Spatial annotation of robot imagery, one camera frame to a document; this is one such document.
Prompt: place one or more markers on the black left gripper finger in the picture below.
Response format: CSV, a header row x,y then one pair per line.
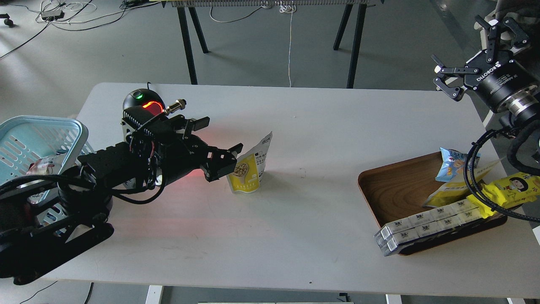
x,y
190,125
217,163

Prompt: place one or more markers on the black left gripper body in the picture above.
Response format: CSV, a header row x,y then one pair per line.
x,y
158,142

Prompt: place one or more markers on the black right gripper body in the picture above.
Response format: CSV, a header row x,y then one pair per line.
x,y
496,83

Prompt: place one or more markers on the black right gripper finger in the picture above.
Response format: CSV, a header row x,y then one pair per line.
x,y
519,39
445,74

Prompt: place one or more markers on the yellow white snack pouch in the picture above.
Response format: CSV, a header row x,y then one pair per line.
x,y
456,189
250,167

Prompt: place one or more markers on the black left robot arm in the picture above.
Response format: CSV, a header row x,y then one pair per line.
x,y
29,251

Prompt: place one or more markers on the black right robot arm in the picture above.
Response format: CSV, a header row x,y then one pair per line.
x,y
523,106

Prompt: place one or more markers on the blue snack bag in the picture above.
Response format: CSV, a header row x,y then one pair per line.
x,y
453,163

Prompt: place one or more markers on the yellow cartoon snack bag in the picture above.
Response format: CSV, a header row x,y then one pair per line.
x,y
513,190

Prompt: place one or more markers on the snack packet in basket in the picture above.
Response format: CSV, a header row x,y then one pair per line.
x,y
47,165

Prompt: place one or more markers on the white boxed snack pack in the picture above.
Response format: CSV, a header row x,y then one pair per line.
x,y
416,229

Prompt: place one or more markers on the light blue plastic basket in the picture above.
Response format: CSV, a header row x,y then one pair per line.
x,y
25,139

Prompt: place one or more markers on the black barcode scanner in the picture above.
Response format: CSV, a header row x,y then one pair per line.
x,y
145,97

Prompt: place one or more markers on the black trestle table legs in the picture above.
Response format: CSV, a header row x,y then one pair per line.
x,y
261,37

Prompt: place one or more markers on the brown wooden tray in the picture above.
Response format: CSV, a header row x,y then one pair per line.
x,y
398,190

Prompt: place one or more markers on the black power adapter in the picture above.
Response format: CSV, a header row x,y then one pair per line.
x,y
52,15

